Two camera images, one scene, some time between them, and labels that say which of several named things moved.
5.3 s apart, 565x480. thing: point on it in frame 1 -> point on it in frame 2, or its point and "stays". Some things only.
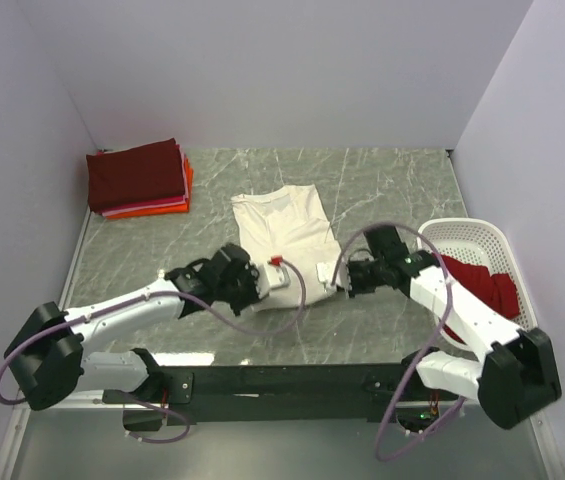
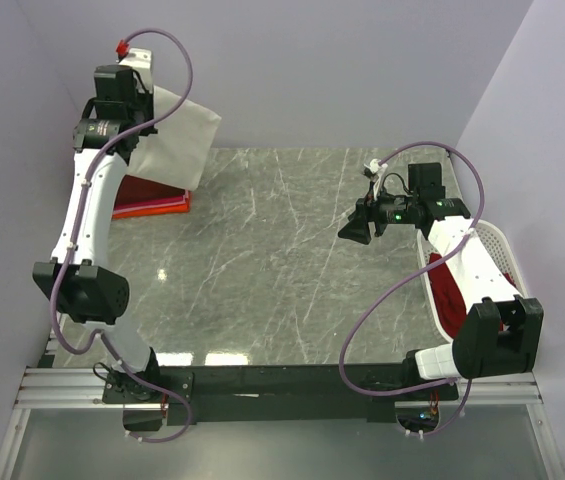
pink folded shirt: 174,200 stays
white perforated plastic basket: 480,243 stays
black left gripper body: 239,293 -> 143,109
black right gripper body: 365,276 -> 387,210
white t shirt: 288,223 -> 177,153
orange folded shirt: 181,209 stays
